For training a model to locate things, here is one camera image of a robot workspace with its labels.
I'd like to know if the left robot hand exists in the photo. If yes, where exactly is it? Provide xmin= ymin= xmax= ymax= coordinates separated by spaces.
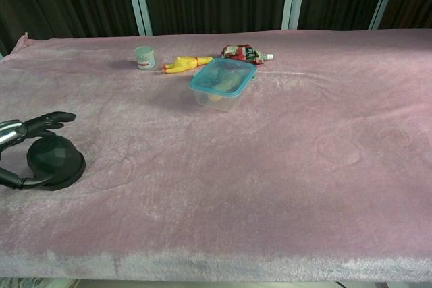
xmin=0 ymin=111 xmax=77 ymax=190

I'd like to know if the black round object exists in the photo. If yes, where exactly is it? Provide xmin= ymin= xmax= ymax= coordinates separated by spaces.
xmin=26 ymin=134 xmax=87 ymax=192

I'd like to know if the clear blue plastic container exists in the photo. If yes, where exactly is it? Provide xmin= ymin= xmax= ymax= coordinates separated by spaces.
xmin=188 ymin=57 xmax=259 ymax=114

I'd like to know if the small white jar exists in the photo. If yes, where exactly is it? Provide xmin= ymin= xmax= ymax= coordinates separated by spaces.
xmin=134 ymin=46 xmax=157 ymax=71

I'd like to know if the yellow rubber chicken toy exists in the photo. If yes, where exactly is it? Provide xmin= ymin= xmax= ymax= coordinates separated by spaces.
xmin=161 ymin=55 xmax=215 ymax=74

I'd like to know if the beige toy inside container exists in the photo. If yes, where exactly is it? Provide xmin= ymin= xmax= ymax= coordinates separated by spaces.
xmin=206 ymin=68 xmax=244 ymax=104

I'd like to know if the pink fleece blanket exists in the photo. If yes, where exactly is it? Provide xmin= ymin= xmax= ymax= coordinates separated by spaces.
xmin=0 ymin=28 xmax=432 ymax=283

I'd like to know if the red spouted snack pouch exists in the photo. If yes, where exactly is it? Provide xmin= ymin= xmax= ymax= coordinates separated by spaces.
xmin=221 ymin=44 xmax=275 ymax=66

